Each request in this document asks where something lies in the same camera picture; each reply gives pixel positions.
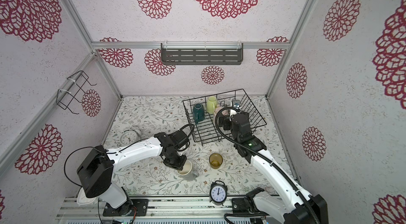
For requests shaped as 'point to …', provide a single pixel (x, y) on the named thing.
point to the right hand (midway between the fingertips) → (231, 109)
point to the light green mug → (211, 104)
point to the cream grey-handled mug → (187, 173)
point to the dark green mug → (198, 112)
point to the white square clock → (82, 199)
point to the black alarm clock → (218, 192)
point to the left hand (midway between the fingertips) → (181, 171)
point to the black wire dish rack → (205, 132)
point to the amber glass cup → (215, 160)
